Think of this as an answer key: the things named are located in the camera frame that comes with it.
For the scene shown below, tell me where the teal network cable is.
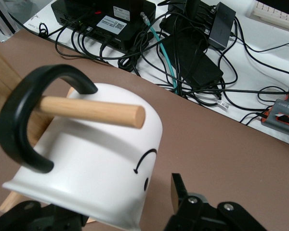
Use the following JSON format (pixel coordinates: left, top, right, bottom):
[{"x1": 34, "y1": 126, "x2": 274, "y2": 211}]
[{"x1": 140, "y1": 12, "x2": 181, "y2": 93}]

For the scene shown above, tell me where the black computer box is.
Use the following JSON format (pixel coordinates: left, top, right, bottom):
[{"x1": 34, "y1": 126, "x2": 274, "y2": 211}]
[{"x1": 51, "y1": 0, "x2": 157, "y2": 54}]

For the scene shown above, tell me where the black adapter block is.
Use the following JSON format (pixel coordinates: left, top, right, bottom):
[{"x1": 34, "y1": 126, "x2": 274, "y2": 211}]
[{"x1": 168, "y1": 0, "x2": 217, "y2": 34}]

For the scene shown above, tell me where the black cable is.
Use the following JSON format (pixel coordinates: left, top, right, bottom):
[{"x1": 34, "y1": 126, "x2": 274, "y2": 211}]
[
  {"x1": 180, "y1": 85, "x2": 289, "y2": 96},
  {"x1": 38, "y1": 22, "x2": 49, "y2": 39}
]

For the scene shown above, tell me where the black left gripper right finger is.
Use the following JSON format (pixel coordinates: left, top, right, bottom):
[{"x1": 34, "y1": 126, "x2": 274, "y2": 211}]
[{"x1": 163, "y1": 172, "x2": 268, "y2": 231}]

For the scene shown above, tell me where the aluminium frame profile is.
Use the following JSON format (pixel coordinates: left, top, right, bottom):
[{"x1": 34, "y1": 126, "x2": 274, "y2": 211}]
[{"x1": 0, "y1": 0, "x2": 17, "y2": 43}]

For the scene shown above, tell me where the black flat power brick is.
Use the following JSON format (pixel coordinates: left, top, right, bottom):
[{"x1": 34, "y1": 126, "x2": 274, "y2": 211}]
[{"x1": 160, "y1": 36, "x2": 224, "y2": 87}]

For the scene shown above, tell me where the grey orange drive dock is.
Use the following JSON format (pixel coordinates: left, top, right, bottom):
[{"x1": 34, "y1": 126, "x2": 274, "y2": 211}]
[{"x1": 260, "y1": 88, "x2": 289, "y2": 136}]

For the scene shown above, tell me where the white keyboard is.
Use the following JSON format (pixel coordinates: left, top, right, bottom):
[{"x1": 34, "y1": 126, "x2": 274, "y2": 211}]
[{"x1": 251, "y1": 1, "x2": 289, "y2": 33}]

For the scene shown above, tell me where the wooden mug stand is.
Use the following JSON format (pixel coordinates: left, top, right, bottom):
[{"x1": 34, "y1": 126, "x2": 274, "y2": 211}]
[{"x1": 0, "y1": 44, "x2": 145, "y2": 223}]

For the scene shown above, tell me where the dark grey docking hub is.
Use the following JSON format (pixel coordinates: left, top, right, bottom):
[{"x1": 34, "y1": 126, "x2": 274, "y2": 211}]
[{"x1": 208, "y1": 2, "x2": 236, "y2": 51}]

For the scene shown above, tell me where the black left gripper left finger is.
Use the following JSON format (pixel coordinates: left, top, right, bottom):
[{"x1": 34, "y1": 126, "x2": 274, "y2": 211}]
[{"x1": 0, "y1": 201, "x2": 90, "y2": 231}]

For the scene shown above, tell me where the white mug with black handle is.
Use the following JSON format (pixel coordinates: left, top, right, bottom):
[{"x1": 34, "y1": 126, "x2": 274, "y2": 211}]
[{"x1": 0, "y1": 64, "x2": 163, "y2": 229}]

